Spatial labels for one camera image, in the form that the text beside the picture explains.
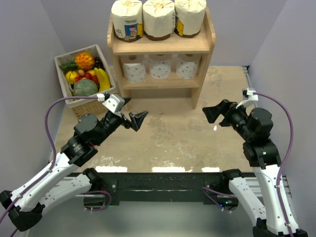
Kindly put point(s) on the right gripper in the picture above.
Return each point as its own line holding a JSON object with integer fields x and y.
{"x": 212, "y": 112}

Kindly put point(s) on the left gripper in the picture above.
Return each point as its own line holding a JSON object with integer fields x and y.
{"x": 137, "y": 119}

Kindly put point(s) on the dotted paper roll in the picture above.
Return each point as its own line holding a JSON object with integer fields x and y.
{"x": 160, "y": 65}
{"x": 187, "y": 65}
{"x": 133, "y": 67}

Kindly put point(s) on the paper roll cartoon label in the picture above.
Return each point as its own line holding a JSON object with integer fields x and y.
{"x": 189, "y": 17}

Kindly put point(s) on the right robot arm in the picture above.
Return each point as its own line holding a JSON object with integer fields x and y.
{"x": 271, "y": 217}

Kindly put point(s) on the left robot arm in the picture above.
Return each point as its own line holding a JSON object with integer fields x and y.
{"x": 26, "y": 205}

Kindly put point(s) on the wooden three-tier shelf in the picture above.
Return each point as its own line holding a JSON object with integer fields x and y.
{"x": 203, "y": 44}

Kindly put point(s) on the yellow bananas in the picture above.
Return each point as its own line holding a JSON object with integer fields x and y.
{"x": 103, "y": 78}

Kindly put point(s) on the green melon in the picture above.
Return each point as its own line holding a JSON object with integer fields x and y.
{"x": 85, "y": 87}

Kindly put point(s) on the dark grape bunch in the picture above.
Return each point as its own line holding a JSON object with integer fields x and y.
{"x": 98, "y": 63}

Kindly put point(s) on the orange pineapple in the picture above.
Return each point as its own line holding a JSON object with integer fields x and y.
{"x": 84, "y": 61}

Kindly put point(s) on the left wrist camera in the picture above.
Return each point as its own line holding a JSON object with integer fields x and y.
{"x": 113, "y": 102}

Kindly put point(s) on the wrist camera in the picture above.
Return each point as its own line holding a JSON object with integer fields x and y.
{"x": 249, "y": 96}
{"x": 113, "y": 102}

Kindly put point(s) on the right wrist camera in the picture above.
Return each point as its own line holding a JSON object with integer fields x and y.
{"x": 249, "y": 96}

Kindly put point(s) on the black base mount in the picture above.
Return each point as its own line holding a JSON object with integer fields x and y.
{"x": 207, "y": 188}

